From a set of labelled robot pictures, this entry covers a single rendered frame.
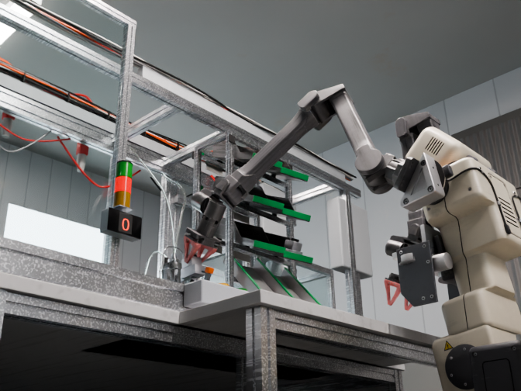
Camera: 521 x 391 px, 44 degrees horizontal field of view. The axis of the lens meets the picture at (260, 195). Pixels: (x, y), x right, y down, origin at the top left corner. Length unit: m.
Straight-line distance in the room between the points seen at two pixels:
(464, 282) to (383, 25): 2.87
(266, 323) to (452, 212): 0.59
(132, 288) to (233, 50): 3.07
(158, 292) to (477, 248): 0.80
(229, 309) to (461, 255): 0.63
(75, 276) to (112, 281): 0.10
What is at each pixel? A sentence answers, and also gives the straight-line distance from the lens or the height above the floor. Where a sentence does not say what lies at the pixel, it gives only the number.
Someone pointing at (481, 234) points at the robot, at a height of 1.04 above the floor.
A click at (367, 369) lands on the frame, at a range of 2.18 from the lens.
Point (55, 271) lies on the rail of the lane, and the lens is 1.49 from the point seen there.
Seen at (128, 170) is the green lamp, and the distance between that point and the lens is 2.07.
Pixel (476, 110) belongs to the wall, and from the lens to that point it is 5.07.
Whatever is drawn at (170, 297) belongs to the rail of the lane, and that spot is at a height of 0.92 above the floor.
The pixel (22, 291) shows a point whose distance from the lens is 1.35.
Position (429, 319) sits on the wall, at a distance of 4.80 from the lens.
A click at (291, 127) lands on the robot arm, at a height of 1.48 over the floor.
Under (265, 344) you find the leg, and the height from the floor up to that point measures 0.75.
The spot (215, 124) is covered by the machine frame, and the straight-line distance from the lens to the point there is 3.12.
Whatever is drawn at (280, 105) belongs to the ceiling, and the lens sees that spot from 5.08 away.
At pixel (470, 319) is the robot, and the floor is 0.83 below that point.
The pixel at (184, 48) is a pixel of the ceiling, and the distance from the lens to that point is 4.50.
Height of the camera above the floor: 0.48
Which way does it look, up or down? 24 degrees up
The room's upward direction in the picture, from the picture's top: 1 degrees counter-clockwise
